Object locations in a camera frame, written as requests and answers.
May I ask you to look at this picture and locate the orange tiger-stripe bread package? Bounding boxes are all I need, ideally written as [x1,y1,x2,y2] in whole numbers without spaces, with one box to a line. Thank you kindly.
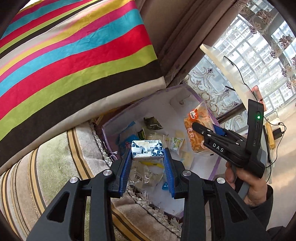
[184,101,214,153]

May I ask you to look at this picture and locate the green garlic pea packet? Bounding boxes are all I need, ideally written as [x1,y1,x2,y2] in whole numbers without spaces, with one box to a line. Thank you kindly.
[144,116,163,131]

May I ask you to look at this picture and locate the blue white patterned snack block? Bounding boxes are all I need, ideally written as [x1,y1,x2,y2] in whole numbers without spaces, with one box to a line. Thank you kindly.
[131,140,164,161]

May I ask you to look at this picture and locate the round white bun package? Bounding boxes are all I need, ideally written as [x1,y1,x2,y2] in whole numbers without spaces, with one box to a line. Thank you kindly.
[129,162,164,189]

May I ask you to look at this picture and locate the grey snack bag blue edge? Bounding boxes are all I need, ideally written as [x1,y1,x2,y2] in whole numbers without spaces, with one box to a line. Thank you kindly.
[116,121,142,156]

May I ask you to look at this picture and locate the dark jacket sleeve forearm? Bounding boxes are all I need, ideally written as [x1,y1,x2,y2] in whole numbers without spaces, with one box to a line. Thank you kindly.
[250,185,285,241]

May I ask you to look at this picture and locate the person's right hand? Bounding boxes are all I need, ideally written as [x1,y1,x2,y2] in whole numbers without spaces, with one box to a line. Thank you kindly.
[225,162,268,207]

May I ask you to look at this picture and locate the purple-rimmed white cardboard box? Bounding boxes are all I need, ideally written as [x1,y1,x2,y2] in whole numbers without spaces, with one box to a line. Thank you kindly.
[102,85,222,218]

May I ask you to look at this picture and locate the lace sheer curtain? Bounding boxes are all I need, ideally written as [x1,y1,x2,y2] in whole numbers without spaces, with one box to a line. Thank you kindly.
[183,58,247,131]

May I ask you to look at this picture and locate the pink handset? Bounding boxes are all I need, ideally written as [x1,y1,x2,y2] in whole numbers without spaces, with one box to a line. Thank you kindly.
[251,85,267,111]

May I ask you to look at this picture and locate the white window ledge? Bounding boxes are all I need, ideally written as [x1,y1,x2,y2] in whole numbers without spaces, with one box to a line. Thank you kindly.
[200,44,255,110]

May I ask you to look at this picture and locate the right brown curtain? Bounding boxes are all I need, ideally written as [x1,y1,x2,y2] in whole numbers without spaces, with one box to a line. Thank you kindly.
[135,0,247,87]

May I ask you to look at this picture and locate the colourful striped tablecloth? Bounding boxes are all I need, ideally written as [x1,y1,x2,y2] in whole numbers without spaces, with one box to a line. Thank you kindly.
[1,1,166,172]

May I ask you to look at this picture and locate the black cable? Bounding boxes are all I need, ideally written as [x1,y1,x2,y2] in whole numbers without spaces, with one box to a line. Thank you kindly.
[223,55,287,183]

